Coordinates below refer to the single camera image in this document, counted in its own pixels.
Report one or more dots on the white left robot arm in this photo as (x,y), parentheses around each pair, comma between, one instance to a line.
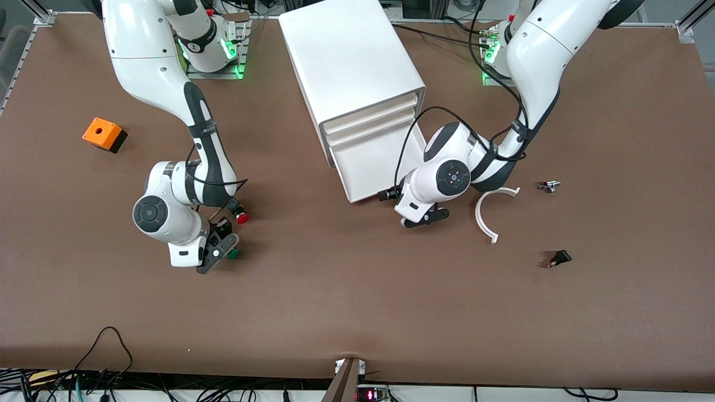
(536,56)

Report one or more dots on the brown camera post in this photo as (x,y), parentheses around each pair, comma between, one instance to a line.
(343,385)

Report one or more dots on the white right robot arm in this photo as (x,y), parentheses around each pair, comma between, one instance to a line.
(145,56)

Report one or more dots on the white drawer cabinet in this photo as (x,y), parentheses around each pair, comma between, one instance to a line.
(346,56)

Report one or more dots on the white curved plastic arc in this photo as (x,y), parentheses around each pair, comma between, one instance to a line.
(480,223)

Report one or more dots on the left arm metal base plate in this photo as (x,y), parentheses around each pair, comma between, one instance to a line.
(491,81)

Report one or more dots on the circuit board with red display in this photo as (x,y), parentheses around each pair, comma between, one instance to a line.
(371,395)

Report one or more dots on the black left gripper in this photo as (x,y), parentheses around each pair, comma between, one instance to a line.
(382,195)

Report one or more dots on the green push button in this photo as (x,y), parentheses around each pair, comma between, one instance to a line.
(233,254)

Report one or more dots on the orange box with black base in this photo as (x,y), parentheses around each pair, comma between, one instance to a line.
(100,133)

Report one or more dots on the white lowest drawer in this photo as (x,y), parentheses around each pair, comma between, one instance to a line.
(368,167)

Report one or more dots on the white middle drawer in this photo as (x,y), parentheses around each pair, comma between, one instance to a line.
(357,132)

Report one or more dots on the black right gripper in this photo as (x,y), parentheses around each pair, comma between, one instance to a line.
(223,226)

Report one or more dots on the small black red switch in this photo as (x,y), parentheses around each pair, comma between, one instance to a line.
(561,257)

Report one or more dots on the small silver metal connector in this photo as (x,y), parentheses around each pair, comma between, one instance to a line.
(549,187)

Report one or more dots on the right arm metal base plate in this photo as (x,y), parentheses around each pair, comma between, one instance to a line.
(223,74)

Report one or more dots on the white uppermost drawer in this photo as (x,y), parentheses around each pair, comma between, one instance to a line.
(371,113)

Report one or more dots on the red push button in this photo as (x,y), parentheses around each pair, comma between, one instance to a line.
(242,218)

